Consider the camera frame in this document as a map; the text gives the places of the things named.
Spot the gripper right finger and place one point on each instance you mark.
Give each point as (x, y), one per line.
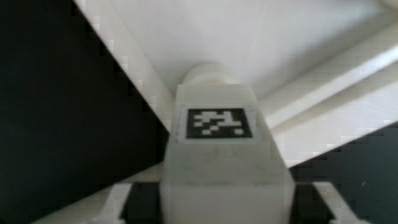
(346, 216)

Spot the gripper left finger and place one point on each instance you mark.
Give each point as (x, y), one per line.
(109, 216)

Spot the white square table top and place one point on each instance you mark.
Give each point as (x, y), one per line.
(278, 39)

